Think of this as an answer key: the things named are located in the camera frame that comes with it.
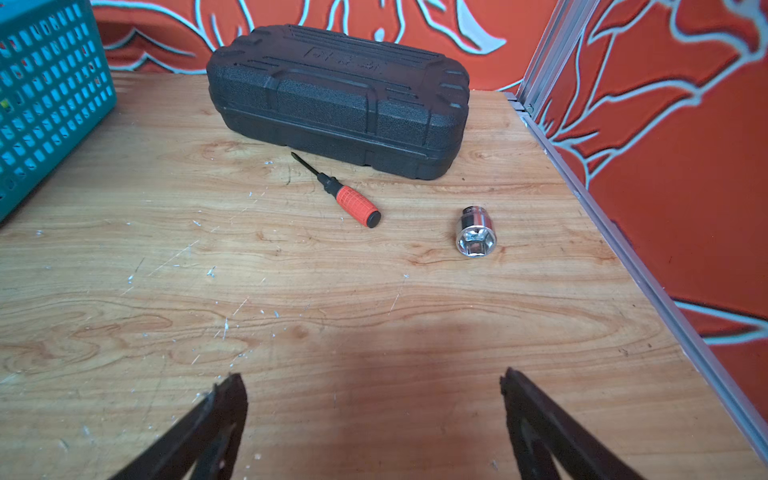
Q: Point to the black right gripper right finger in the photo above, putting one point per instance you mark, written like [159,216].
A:
[545,437]

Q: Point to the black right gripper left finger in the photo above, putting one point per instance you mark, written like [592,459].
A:
[203,444]

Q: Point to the teal plastic basket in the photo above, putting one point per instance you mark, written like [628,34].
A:
[56,88]

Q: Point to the red handled screwdriver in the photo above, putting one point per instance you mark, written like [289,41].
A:
[350,200]

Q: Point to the chrome socket bit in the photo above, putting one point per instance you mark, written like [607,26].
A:
[476,235]

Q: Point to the aluminium frame rail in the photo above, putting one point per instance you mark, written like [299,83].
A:
[655,113]

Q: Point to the black plastic tool case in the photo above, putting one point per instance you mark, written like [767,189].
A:
[394,108]

